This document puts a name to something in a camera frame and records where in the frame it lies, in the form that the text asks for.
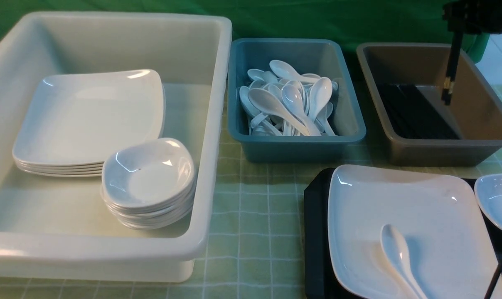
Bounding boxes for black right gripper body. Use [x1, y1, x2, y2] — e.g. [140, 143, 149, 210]
[443, 0, 502, 35]

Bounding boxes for small white dish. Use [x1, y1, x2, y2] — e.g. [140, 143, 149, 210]
[474, 174, 502, 231]

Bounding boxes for large white square plate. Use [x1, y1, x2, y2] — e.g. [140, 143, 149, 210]
[327, 165, 498, 299]

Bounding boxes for white ceramic spoon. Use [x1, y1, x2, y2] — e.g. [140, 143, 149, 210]
[380, 224, 427, 299]

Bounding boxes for brown plastic bin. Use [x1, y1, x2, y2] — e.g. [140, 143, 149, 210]
[356, 42, 502, 167]

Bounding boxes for pile of black chopsticks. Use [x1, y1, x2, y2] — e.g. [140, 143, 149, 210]
[377, 83, 460, 140]

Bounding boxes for green backdrop cloth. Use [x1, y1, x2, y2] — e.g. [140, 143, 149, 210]
[0, 0, 490, 64]

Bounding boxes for teal plastic bin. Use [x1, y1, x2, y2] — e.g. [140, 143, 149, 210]
[227, 38, 367, 163]

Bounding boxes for pile of white spoons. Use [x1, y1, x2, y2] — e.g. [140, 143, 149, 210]
[238, 59, 339, 137]

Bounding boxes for green checkered tablecloth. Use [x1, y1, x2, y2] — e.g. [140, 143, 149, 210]
[0, 85, 502, 299]

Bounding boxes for stack of small white dishes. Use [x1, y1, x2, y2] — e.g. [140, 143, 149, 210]
[100, 138, 196, 230]

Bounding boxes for stack of white square plates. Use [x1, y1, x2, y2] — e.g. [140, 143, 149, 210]
[12, 69, 165, 176]

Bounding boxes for large white plastic tub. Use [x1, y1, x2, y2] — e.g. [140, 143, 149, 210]
[0, 12, 232, 282]

